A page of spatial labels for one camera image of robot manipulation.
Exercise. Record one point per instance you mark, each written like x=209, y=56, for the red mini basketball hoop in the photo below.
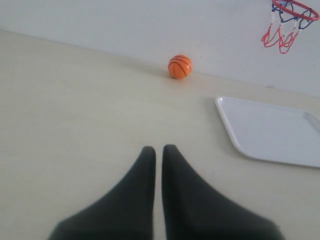
x=289, y=18

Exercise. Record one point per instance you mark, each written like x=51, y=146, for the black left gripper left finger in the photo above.
x=124, y=213

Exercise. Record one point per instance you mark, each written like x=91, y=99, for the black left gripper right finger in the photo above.
x=193, y=210

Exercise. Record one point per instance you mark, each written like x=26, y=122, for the white rectangular tray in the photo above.
x=271, y=133

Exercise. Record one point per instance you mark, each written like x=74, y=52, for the small orange basketball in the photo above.
x=180, y=66

